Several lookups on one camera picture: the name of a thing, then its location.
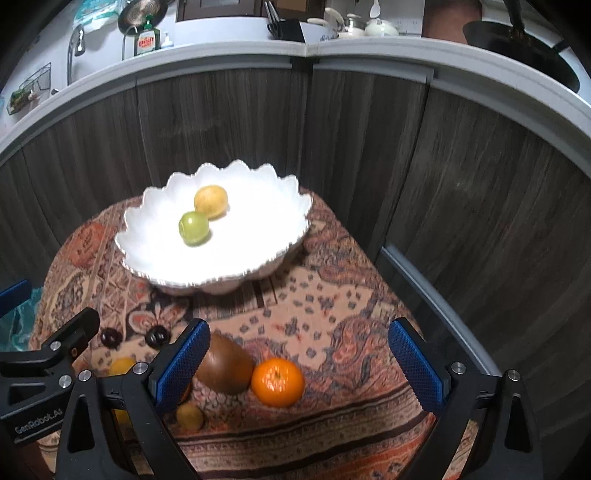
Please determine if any yellow spotted mango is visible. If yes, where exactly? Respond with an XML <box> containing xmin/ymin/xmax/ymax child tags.
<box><xmin>109</xmin><ymin>357</ymin><xmax>137</xmax><ymax>426</ymax></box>

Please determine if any green apple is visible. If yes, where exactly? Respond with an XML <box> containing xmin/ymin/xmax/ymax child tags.
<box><xmin>178</xmin><ymin>211</ymin><xmax>212</xmax><ymax>246</ymax></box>

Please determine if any large orange tangerine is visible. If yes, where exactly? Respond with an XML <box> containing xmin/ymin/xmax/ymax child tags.
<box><xmin>250</xmin><ymin>357</ymin><xmax>305</xmax><ymax>408</ymax></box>

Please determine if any metal frying pan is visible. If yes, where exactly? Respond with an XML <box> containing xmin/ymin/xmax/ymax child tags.
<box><xmin>117</xmin><ymin>0</ymin><xmax>171</xmax><ymax>35</ymax></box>

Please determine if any brown kiwi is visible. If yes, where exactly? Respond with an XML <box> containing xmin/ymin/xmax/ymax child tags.
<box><xmin>196</xmin><ymin>333</ymin><xmax>254</xmax><ymax>395</ymax></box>

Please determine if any white scalloped bowl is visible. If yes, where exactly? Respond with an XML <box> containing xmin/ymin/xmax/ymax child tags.
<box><xmin>115</xmin><ymin>159</ymin><xmax>311</xmax><ymax>296</ymax></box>

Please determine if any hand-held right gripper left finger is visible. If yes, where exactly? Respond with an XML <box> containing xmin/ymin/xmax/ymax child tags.
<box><xmin>55</xmin><ymin>318</ymin><xmax>211</xmax><ymax>480</ymax></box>

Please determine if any white lidded pot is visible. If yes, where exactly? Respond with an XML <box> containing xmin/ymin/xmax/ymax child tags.
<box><xmin>365</xmin><ymin>18</ymin><xmax>399</xmax><ymax>38</ymax></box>

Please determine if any small yellow-green lime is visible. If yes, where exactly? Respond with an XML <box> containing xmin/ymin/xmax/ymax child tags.
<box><xmin>176</xmin><ymin>402</ymin><xmax>205</xmax><ymax>433</ymax></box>

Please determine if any yellow lemon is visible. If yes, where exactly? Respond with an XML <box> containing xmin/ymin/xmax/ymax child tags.
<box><xmin>194</xmin><ymin>185</ymin><xmax>229</xmax><ymax>219</ymax></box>

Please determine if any black knife block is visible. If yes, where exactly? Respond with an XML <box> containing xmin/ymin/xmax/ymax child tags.
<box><xmin>264</xmin><ymin>0</ymin><xmax>305</xmax><ymax>44</ymax></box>

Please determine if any chrome kitchen faucet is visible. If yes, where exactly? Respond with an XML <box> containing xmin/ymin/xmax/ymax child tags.
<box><xmin>67</xmin><ymin>25</ymin><xmax>87</xmax><ymax>86</ymax></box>

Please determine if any thin chrome spout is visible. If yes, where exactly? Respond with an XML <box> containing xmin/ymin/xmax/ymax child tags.
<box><xmin>121</xmin><ymin>25</ymin><xmax>139</xmax><ymax>61</ymax></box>

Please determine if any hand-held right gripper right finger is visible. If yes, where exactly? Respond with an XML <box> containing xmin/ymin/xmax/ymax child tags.
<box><xmin>389</xmin><ymin>318</ymin><xmax>546</xmax><ymax>480</ymax></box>

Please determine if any green dish soap bottle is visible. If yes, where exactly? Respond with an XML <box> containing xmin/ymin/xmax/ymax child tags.
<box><xmin>135</xmin><ymin>14</ymin><xmax>161</xmax><ymax>57</ymax></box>

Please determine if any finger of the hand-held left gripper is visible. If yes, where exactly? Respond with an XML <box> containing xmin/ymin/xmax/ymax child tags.
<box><xmin>0</xmin><ymin>307</ymin><xmax>101</xmax><ymax>418</ymax></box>
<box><xmin>0</xmin><ymin>279</ymin><xmax>30</xmax><ymax>319</ymax></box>

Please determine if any dark wood kitchen cabinet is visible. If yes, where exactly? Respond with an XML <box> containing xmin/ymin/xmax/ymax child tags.
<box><xmin>0</xmin><ymin>55</ymin><xmax>591</xmax><ymax>444</ymax></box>

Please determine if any black wire basket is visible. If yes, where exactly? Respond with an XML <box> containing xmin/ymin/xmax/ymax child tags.
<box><xmin>7</xmin><ymin>62</ymin><xmax>59</xmax><ymax>114</ymax></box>

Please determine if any patterned paisley tablecloth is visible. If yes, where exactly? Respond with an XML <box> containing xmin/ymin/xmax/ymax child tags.
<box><xmin>28</xmin><ymin>187</ymin><xmax>481</xmax><ymax>480</ymax></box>

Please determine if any black wok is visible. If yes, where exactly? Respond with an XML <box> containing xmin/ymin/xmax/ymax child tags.
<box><xmin>462</xmin><ymin>0</ymin><xmax>581</xmax><ymax>92</ymax></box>

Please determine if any teal plastic bag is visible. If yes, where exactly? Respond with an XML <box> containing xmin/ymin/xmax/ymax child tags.
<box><xmin>0</xmin><ymin>286</ymin><xmax>44</xmax><ymax>354</ymax></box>

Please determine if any teal and white packet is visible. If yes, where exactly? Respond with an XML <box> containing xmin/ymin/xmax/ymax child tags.
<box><xmin>74</xmin><ymin>0</ymin><xmax>125</xmax><ymax>27</ymax></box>

